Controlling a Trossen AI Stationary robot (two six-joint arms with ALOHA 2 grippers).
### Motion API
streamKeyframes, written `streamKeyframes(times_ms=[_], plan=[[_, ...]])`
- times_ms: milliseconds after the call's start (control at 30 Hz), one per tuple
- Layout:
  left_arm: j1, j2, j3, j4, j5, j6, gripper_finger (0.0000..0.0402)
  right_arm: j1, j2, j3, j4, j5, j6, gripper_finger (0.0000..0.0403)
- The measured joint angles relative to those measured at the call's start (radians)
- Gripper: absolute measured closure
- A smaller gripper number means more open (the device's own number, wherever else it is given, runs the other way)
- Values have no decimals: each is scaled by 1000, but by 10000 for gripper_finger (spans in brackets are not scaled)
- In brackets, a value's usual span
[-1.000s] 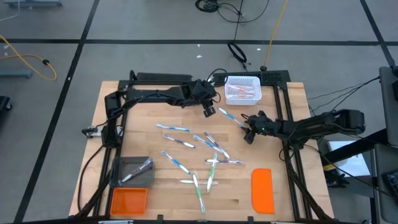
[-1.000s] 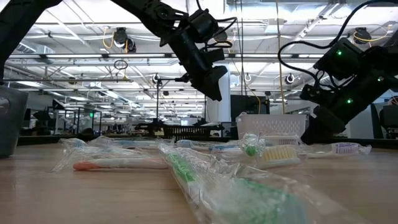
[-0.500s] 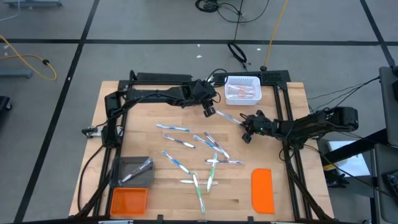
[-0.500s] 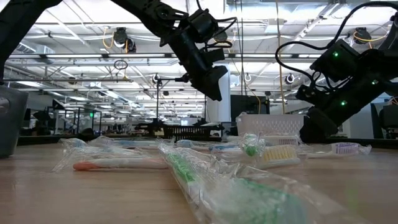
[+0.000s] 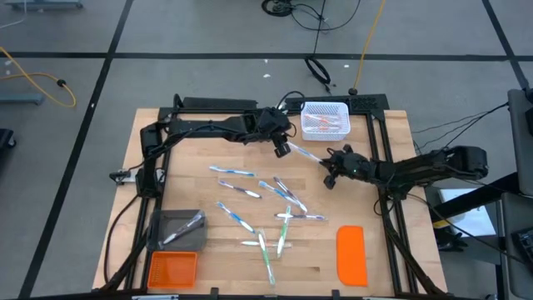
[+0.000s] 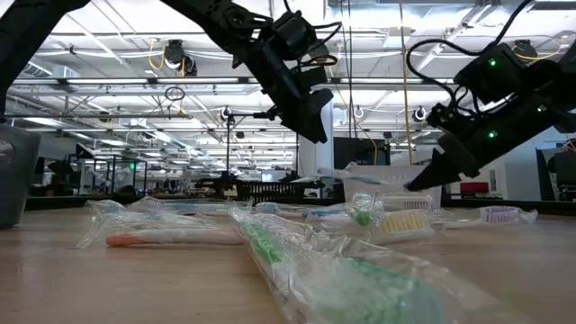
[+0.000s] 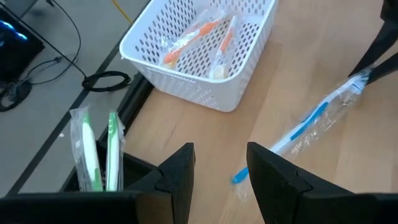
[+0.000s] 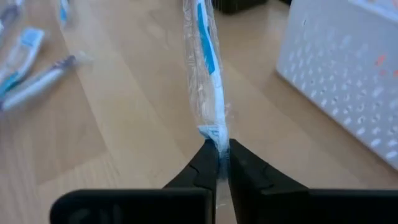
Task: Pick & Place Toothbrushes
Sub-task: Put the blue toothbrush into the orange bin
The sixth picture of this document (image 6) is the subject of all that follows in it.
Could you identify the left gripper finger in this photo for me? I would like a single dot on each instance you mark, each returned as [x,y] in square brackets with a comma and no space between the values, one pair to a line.
[324,96]
[310,128]

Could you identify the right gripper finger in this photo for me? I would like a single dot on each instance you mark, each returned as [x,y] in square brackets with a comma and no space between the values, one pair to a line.
[434,175]

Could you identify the green toothbrush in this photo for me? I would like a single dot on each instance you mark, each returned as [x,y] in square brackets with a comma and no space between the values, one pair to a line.
[364,219]
[263,243]

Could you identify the blue toothbrush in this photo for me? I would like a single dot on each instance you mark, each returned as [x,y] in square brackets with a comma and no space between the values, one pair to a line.
[202,208]
[324,212]

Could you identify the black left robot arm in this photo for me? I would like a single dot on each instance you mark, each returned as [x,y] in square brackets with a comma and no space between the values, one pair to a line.
[36,27]

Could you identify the white plastic basket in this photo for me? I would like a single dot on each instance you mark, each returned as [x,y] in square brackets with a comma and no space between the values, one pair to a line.
[418,173]

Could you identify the white building column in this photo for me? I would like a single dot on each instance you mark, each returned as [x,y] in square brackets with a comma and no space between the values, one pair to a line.
[315,157]

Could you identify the red box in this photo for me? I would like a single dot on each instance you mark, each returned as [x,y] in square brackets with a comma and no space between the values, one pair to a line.
[474,188]

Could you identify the black background cabinet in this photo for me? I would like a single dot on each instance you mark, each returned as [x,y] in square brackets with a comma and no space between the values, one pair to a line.
[360,155]

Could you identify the dark background monitor stand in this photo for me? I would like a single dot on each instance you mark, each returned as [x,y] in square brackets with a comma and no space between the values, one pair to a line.
[542,180]

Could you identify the person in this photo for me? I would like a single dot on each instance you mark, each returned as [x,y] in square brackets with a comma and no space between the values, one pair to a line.
[564,168]

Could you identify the black plastic basket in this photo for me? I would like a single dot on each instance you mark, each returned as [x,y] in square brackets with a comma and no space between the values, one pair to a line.
[270,192]

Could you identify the long ceiling light strip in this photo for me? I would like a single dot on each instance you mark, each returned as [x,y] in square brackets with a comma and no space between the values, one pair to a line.
[135,81]

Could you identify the grey plastic bin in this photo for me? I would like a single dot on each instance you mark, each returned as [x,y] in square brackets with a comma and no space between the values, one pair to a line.
[18,180]

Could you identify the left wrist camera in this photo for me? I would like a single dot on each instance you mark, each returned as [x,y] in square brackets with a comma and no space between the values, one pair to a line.
[315,77]

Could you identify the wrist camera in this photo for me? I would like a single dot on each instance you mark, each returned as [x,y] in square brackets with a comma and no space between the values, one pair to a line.
[315,77]
[445,118]

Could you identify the black background gantry frame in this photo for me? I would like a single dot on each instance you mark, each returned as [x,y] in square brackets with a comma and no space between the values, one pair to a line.
[258,115]

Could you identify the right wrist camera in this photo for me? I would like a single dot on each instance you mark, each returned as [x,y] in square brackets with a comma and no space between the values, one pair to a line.
[445,118]

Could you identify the silver ventilation duct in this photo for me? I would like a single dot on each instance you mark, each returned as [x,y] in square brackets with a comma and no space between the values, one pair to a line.
[49,71]

